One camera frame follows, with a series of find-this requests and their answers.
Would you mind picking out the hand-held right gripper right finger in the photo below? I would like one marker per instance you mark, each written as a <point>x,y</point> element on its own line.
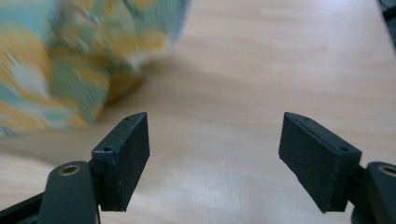
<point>317,165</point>

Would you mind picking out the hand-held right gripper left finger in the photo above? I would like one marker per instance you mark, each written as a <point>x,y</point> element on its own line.
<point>123,168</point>

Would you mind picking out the teal and yellow patterned cloth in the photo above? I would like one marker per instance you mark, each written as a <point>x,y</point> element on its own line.
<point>71,59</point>

